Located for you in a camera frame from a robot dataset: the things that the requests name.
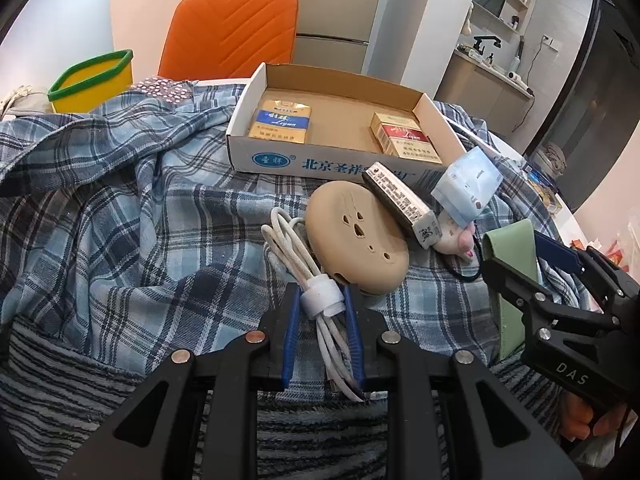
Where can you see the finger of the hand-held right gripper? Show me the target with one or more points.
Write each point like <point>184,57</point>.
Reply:
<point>515,290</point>
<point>560,255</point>

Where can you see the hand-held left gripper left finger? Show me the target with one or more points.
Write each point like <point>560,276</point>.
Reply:
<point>291,340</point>

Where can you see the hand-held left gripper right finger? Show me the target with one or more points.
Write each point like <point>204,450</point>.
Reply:
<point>356,340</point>

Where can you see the green case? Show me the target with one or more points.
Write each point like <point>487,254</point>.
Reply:
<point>515,255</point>

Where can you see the light blue tissue pack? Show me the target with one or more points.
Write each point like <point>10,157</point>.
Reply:
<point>465,185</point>

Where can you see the black tissue pack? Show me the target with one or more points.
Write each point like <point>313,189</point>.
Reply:
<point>395,195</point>

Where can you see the cardboard box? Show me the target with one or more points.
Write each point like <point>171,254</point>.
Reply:
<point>345,110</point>

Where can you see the person's right hand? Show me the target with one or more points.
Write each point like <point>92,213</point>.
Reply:
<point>575,417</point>

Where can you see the clear plastic box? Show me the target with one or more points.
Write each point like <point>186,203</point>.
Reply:
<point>545,190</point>

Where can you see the grey cloth bundle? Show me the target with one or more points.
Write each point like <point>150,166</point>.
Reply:
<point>554,157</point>

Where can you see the dark glass door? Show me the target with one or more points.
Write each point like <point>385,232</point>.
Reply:
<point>595,110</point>

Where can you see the white hair dryer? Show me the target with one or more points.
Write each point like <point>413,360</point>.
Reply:
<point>517,80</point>

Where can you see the beige sink cabinet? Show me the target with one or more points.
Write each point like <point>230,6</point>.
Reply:
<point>475,90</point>

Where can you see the red and gold cigarette pack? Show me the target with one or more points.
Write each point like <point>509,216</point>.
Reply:
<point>402,135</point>

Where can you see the blue plaid shirt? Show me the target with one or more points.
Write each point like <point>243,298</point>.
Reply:
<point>125,210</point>

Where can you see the blue and gold cigarette pack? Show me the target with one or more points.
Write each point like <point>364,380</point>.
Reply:
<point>280,120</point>

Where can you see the black faucet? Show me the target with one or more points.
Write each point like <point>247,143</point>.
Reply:
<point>485,42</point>

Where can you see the grey striped blanket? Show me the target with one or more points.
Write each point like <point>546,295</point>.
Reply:
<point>50,400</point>

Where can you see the sequined cloth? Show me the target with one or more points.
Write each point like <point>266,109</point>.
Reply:
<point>162,90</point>

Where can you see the orange chair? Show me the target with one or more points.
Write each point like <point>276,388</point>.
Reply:
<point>230,30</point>

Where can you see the yellow bin with green rim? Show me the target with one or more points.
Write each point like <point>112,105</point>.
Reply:
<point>90,90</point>

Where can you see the white wall outlet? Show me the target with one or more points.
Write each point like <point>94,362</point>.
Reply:
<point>550,42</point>

